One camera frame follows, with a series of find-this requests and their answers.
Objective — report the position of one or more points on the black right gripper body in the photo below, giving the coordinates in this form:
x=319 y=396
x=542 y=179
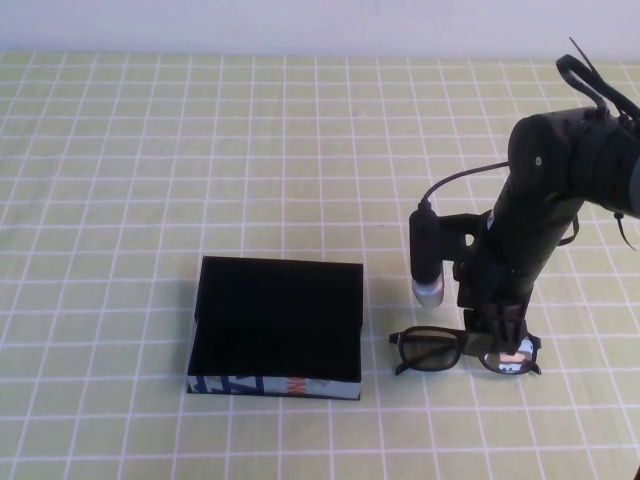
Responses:
x=510 y=260

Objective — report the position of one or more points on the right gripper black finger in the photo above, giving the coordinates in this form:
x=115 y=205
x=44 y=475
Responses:
x=511 y=325
x=479 y=325

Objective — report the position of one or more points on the black framed glasses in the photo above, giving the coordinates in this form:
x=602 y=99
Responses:
x=430 y=331

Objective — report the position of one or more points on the black printed glasses case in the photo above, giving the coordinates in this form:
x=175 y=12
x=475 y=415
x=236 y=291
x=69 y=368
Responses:
x=275 y=310

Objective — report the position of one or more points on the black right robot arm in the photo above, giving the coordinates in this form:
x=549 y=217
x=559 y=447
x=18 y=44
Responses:
x=550 y=150

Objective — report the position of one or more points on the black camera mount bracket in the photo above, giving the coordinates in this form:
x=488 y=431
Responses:
x=460 y=227

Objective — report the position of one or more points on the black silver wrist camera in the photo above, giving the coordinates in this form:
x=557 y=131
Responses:
x=425 y=250

